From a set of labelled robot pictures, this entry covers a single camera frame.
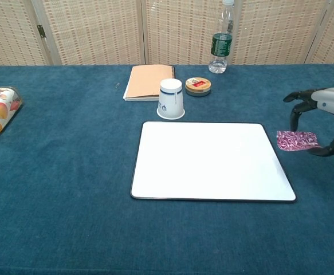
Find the round tan tin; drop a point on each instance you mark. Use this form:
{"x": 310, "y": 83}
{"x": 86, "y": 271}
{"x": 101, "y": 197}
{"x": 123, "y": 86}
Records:
{"x": 198, "y": 87}

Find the clear green-label water bottle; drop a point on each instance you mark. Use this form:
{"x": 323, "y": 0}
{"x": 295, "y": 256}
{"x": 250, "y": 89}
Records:
{"x": 220, "y": 46}

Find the woven bamboo folding screen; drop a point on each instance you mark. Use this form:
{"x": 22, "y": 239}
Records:
{"x": 98, "y": 31}

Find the pink patterned eraser pad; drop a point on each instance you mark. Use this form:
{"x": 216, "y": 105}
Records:
{"x": 297, "y": 141}

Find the blue table cloth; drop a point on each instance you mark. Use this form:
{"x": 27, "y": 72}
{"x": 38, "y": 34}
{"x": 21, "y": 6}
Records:
{"x": 69, "y": 186}

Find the tan spiral notebook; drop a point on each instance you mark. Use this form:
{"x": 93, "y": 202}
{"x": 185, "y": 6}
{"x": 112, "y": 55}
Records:
{"x": 143, "y": 83}

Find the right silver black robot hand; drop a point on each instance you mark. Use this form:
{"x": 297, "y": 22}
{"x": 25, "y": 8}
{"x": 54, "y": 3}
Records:
{"x": 333, "y": 98}

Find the black screen hinge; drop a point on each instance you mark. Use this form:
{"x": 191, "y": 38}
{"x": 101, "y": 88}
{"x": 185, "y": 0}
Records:
{"x": 41, "y": 31}

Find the upturned white paper cup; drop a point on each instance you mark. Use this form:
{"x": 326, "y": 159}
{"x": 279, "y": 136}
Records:
{"x": 170, "y": 100}

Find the white board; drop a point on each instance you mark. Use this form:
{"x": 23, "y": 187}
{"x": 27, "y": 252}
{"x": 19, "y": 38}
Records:
{"x": 209, "y": 163}

